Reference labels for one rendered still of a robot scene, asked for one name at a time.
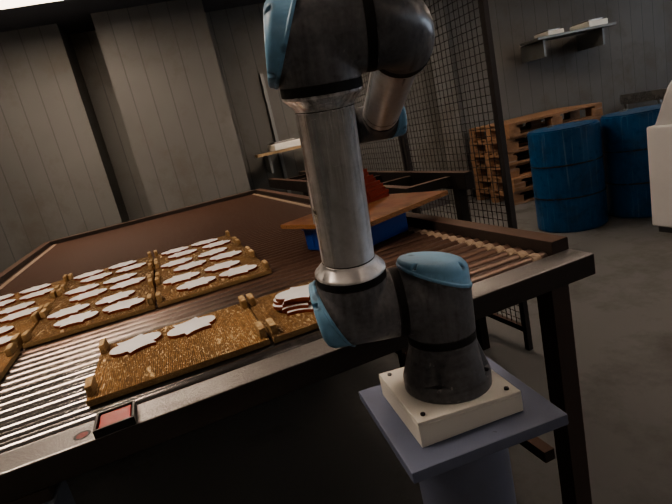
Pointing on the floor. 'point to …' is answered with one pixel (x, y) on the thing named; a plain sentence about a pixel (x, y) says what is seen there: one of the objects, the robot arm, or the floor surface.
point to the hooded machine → (661, 165)
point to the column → (466, 448)
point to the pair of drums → (592, 170)
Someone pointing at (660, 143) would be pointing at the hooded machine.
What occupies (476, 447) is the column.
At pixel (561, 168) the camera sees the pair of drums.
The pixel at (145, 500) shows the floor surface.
